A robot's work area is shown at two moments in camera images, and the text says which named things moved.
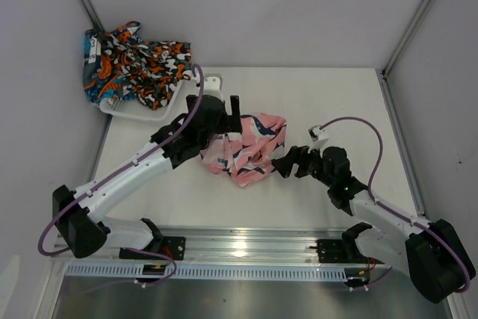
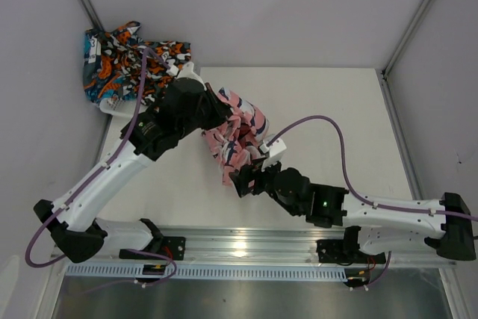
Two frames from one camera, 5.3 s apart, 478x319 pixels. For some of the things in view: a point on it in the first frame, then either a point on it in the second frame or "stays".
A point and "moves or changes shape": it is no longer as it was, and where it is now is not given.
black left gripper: (230, 123) to (221, 113)
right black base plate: (342, 251) stays
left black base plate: (172, 246) stays
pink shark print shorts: (247, 156) moves or changes shape
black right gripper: (284, 165) to (241, 178)
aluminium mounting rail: (240, 246) stays
